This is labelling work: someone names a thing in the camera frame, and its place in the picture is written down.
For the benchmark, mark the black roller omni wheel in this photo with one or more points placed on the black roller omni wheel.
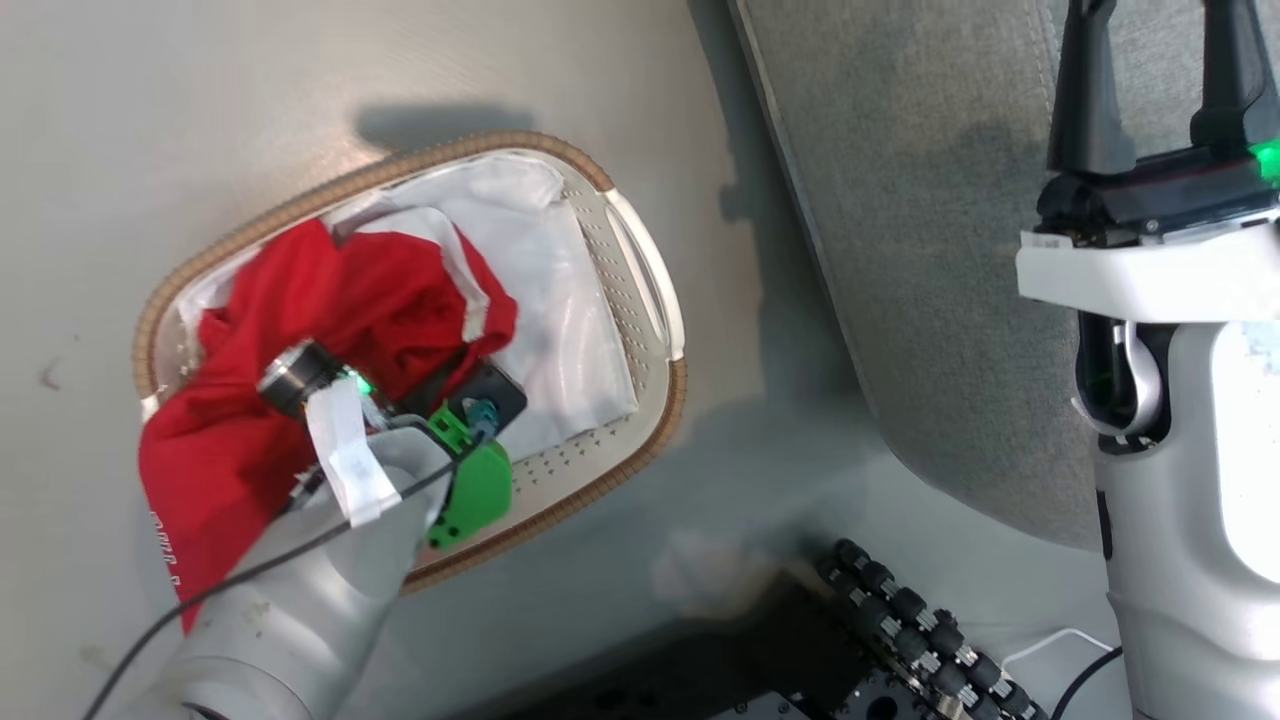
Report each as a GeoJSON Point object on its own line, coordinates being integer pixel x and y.
{"type": "Point", "coordinates": [910, 610]}

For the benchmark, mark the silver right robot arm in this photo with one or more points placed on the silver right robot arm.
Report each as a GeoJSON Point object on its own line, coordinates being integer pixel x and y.
{"type": "Point", "coordinates": [1190, 560]}

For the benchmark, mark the red shirt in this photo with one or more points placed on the red shirt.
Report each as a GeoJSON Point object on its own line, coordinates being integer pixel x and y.
{"type": "Point", "coordinates": [230, 440]}

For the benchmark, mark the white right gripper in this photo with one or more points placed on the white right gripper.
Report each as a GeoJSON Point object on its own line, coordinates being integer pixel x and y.
{"type": "Point", "coordinates": [1150, 270]}

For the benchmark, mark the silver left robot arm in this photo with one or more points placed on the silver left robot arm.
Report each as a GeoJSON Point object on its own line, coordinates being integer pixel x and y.
{"type": "Point", "coordinates": [300, 620]}

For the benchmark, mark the white cloth in basket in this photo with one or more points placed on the white cloth in basket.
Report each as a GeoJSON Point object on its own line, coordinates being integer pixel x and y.
{"type": "Point", "coordinates": [560, 320]}

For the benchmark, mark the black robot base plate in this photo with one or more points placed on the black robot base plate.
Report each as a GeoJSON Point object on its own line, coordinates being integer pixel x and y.
{"type": "Point", "coordinates": [700, 680]}

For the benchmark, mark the grey fabric sofa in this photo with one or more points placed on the grey fabric sofa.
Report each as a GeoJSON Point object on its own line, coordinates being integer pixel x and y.
{"type": "Point", "coordinates": [950, 250]}

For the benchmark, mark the white laundry basket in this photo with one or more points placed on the white laundry basket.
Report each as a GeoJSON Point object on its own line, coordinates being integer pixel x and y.
{"type": "Point", "coordinates": [640, 300]}

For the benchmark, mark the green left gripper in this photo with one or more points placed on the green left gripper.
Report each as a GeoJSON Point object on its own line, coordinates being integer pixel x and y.
{"type": "Point", "coordinates": [478, 490]}

